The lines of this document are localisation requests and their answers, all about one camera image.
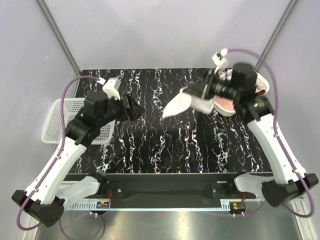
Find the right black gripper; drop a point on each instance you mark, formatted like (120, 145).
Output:
(198, 88)

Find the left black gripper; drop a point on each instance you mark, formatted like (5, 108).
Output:
(133, 113)

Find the white towel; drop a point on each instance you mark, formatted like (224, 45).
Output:
(184, 101)

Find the pink towel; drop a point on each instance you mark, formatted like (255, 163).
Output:
(224, 106)

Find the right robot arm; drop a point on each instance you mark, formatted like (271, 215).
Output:
(290, 179)

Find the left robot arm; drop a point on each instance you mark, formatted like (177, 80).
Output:
(43, 200)

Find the right white plastic basket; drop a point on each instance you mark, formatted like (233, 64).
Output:
(262, 85)

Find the white plastic basket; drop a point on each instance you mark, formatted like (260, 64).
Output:
(262, 85)
(52, 129)

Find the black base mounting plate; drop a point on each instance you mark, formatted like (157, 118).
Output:
(166, 185)

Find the left white plastic basket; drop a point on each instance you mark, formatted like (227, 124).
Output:
(52, 129)

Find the left small circuit board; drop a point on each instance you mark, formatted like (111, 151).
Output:
(102, 204)

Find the small circuit board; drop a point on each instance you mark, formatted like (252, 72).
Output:
(238, 205)
(102, 204)

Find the right small circuit board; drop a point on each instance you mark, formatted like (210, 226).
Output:
(238, 205)

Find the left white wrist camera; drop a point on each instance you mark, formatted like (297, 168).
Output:
(111, 88)

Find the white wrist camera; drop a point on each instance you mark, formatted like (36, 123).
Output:
(220, 60)
(111, 88)

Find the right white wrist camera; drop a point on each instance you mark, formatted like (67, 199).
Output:
(220, 60)

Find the left aluminium frame post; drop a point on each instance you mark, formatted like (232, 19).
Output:
(58, 35)

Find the aluminium frame post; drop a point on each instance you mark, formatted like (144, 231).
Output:
(58, 35)
(290, 7)

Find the white slotted cable duct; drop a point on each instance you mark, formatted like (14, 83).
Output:
(83, 206)

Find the right aluminium frame post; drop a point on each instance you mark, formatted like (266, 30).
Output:
(290, 7)

